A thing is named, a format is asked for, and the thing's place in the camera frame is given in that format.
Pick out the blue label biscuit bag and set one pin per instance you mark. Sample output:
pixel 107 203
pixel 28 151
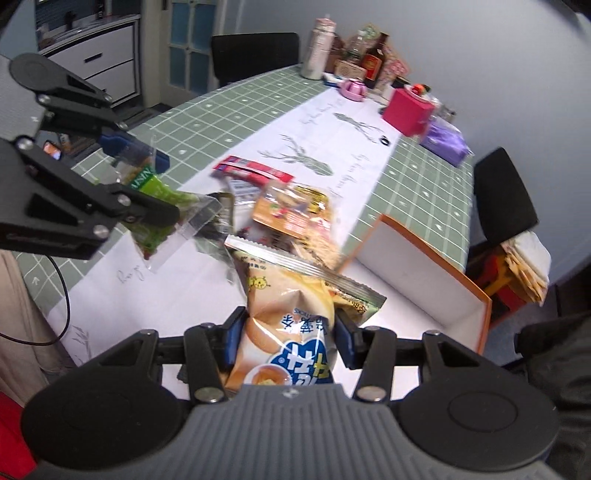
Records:
pixel 291 304

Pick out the dark liquor bottle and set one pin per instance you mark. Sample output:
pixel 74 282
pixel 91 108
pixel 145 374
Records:
pixel 373 61

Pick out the smartphone with video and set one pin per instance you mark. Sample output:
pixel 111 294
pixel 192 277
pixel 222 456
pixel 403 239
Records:
pixel 52 150

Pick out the dried fruit mix bag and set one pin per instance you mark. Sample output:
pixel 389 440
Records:
pixel 294 210

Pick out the orange cardboard box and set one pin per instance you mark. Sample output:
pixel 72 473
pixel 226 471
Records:
pixel 423 290

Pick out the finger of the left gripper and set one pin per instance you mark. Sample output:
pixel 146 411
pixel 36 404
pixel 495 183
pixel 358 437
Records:
pixel 126 149
pixel 127 205

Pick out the dark green snack packet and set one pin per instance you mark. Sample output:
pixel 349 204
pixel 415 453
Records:
pixel 213 224

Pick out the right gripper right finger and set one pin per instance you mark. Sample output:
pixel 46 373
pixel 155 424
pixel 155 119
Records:
pixel 372 351

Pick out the white thermos bottle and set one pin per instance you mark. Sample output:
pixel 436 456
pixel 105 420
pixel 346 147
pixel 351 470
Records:
pixel 319 47

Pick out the blue glass door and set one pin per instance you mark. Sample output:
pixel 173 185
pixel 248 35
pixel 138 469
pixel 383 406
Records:
pixel 185 60

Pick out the beige speaker box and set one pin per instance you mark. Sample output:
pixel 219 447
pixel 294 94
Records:
pixel 348 70

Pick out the white spicy stick packet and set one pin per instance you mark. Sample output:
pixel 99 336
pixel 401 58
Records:
pixel 243 191

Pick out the green checked tablecloth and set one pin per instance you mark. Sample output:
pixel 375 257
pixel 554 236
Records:
pixel 426 194

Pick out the black chair far end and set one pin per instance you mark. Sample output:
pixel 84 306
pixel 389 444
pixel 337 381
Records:
pixel 504 206

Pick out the green raisin bag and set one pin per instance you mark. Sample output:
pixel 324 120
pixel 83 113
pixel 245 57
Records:
pixel 156 245

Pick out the red orange stool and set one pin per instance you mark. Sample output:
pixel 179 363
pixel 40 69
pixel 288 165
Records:
pixel 492 274

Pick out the white drawer cabinet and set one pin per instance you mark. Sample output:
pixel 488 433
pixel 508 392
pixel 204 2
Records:
pixel 105 55

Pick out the magenta box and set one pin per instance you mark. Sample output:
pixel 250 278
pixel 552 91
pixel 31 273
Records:
pixel 408 113

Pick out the red spicy strip packet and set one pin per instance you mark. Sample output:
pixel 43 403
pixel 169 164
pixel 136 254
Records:
pixel 253 172

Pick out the black chair left side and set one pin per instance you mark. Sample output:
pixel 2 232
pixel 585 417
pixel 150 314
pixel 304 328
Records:
pixel 236 57

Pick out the clear plastic bottle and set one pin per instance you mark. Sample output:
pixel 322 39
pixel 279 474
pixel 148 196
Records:
pixel 355 49

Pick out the white table runner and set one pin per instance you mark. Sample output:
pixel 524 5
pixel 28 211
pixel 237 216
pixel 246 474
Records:
pixel 331 143

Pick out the dark jacket on chair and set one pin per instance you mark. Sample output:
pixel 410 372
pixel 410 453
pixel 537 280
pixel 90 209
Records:
pixel 555 358

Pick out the purple tissue pack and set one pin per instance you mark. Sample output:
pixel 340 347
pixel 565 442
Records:
pixel 445 141

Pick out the blue white small box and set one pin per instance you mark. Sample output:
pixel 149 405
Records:
pixel 331 80

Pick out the pink round container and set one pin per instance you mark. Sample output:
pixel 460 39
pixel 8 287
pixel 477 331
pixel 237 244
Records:
pixel 354 90

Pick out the folded cloth stack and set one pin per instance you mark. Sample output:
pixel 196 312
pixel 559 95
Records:
pixel 530 262

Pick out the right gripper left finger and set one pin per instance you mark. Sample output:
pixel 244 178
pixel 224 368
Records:
pixel 210 350

